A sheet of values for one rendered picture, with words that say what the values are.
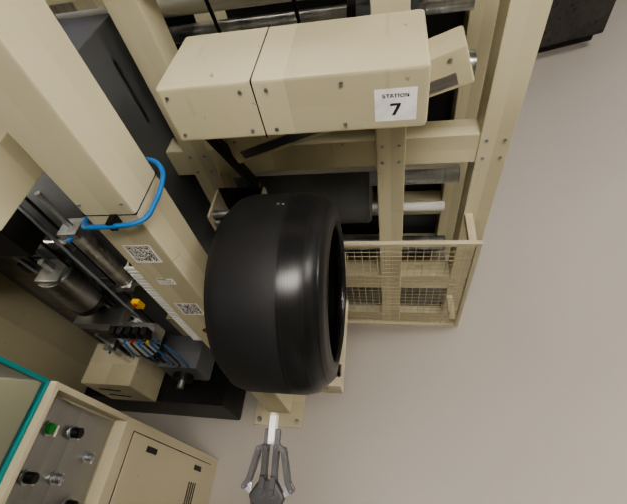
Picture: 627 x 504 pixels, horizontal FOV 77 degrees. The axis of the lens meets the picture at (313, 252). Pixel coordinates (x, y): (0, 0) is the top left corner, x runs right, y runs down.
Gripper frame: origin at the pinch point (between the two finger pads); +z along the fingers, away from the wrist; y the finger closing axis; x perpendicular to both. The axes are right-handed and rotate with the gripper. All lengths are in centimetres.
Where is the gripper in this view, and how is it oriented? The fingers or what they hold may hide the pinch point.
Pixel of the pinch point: (273, 428)
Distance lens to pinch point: 107.1
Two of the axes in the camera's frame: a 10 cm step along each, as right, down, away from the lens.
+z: 0.6, -9.3, 3.5
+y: -9.8, 0.0, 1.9
